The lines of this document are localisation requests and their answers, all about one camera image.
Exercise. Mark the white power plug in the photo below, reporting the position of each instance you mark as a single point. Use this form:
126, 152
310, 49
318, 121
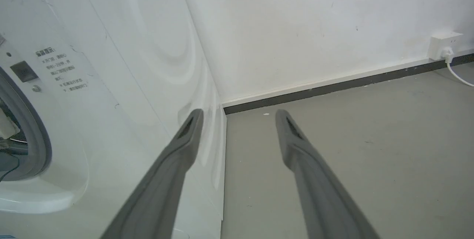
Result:
447, 54

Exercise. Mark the dark grey skirting board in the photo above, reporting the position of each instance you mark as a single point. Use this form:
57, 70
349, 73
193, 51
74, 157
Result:
344, 84

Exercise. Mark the white wall socket box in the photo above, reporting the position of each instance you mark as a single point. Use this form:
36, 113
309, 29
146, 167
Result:
443, 45

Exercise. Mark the grey rubber door seal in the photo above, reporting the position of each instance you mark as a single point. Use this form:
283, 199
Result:
31, 135

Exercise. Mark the white washing machine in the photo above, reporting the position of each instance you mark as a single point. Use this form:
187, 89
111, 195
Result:
111, 94

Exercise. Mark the white cloth inside drum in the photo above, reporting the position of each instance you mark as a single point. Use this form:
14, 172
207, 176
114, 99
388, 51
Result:
6, 126

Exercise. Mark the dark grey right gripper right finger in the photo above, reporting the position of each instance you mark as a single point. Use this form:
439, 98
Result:
326, 198

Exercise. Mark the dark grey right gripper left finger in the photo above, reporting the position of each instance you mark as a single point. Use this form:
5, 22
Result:
163, 191

